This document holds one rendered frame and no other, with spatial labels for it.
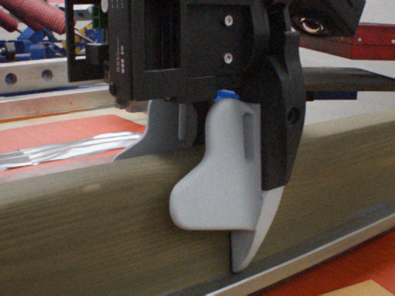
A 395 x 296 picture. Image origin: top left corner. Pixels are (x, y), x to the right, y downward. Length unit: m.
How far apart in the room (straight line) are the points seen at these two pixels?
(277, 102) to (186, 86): 0.04
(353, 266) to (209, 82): 0.20
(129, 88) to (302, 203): 0.14
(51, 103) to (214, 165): 0.65
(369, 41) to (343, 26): 0.99
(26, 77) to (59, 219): 0.71
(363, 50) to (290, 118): 1.06
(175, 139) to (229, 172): 0.06
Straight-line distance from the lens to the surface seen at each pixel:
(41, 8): 1.31
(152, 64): 0.20
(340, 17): 0.28
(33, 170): 0.56
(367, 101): 2.63
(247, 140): 0.23
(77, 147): 0.61
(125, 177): 0.21
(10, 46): 0.97
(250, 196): 0.23
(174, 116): 0.26
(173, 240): 0.24
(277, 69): 0.21
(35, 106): 0.84
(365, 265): 0.36
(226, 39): 0.21
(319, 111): 2.84
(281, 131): 0.22
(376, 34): 1.28
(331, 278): 0.34
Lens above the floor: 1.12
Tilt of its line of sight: 16 degrees down
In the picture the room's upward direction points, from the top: straight up
